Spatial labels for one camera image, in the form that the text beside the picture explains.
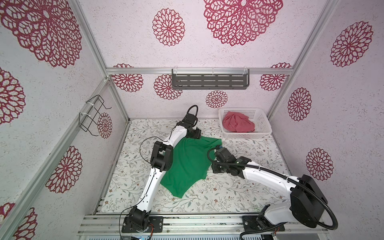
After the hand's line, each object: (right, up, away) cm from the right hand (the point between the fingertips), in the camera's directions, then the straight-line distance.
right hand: (212, 164), depth 85 cm
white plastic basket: (+40, +31, +28) cm, 58 cm away
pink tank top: (+22, +26, +24) cm, 42 cm away
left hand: (-9, +15, +24) cm, 30 cm away
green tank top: (-12, -1, +10) cm, 16 cm away
